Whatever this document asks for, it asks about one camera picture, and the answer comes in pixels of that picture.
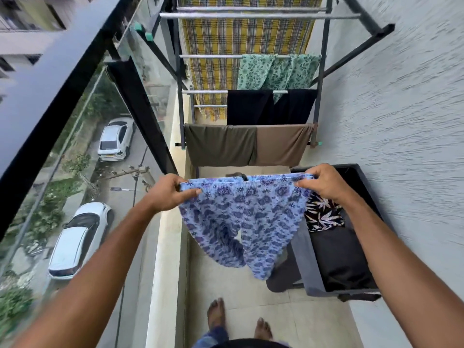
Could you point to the person's right hand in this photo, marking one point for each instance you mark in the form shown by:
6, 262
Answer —
328, 183

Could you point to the white car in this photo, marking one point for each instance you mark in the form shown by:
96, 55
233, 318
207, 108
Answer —
78, 239
116, 138

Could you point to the yellow checked cloth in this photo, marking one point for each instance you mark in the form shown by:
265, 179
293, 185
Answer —
232, 36

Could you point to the person's right foot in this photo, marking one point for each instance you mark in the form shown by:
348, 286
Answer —
263, 329

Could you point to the blue floral cloth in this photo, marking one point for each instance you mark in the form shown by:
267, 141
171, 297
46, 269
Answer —
246, 221

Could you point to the grey cloth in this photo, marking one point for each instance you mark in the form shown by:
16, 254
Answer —
308, 260

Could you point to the glass balcony panel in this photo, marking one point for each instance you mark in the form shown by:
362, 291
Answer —
72, 199

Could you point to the olive green cloth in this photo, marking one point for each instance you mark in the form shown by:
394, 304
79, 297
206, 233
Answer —
219, 144

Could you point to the black balcony railing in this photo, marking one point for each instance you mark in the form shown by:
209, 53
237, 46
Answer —
65, 97

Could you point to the person's left hand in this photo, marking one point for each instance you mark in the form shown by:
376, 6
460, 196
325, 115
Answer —
165, 194

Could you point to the brown cloth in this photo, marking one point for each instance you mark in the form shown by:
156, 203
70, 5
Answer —
281, 144

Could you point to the person's left foot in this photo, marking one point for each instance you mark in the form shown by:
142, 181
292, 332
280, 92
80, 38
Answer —
216, 314

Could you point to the black garment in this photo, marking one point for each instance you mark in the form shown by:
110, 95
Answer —
340, 257

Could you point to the black laundry basket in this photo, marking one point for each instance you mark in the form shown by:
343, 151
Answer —
348, 231

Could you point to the person's right forearm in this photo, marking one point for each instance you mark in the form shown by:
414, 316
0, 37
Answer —
402, 271

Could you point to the person's foot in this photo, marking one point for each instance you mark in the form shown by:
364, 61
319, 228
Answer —
216, 314
263, 329

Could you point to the black leaf print cloth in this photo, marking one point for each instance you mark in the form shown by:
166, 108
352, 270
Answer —
322, 213

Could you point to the person's right fingers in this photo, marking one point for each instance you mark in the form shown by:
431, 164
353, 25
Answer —
308, 179

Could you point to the green floral cloth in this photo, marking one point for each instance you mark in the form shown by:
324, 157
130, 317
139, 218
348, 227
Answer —
279, 72

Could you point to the metal clothes drying rack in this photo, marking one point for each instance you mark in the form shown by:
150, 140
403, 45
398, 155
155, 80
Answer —
253, 68

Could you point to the person's left forearm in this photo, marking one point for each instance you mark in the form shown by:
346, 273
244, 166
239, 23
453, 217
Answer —
87, 282

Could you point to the apartment building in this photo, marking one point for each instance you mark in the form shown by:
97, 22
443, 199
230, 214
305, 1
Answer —
32, 28

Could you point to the person's left thumb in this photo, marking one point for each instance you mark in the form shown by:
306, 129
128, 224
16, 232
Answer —
188, 194

